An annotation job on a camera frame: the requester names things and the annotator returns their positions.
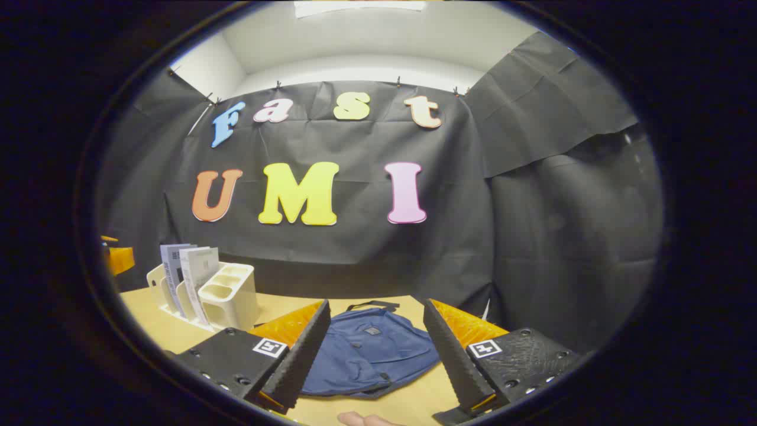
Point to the grey book with dark picture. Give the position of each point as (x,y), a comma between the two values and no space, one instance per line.
(171,266)

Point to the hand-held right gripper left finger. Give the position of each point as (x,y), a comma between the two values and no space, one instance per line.
(304,349)

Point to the cream plastic bookshelf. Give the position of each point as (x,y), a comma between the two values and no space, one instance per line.
(233,296)

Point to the white book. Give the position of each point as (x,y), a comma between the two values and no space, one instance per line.
(200,269)

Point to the ceiling light panel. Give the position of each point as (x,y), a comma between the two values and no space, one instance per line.
(361,6)

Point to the black backdrop cloth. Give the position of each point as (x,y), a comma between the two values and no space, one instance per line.
(355,248)

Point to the blue schoolbag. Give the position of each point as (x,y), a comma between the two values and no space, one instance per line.
(366,361)

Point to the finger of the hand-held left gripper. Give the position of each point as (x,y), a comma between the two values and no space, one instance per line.
(121,259)

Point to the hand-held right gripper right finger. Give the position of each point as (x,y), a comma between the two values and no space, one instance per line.
(452,355)

